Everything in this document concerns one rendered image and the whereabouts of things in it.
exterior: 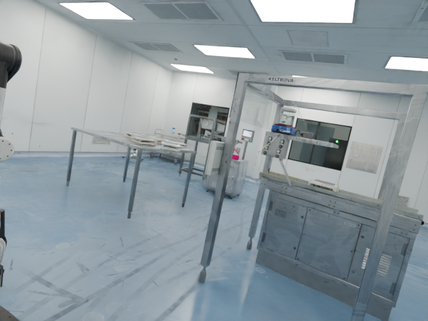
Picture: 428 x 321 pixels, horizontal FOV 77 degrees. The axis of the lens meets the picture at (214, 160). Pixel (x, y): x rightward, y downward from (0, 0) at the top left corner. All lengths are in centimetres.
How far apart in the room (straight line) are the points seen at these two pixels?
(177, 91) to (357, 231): 764
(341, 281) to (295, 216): 65
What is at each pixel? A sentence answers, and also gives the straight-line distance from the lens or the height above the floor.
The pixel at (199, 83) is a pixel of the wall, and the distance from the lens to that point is 890.
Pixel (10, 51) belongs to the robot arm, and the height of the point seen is 135.
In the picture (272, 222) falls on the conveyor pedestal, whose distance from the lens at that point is 277.
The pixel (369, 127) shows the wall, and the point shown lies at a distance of 769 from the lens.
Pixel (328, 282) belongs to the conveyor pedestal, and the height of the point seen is 11.
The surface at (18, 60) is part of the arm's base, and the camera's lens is 106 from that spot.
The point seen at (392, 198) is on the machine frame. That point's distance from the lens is 184.
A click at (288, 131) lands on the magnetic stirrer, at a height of 136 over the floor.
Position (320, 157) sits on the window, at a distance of 764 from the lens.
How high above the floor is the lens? 123
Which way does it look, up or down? 6 degrees down
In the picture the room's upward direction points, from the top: 11 degrees clockwise
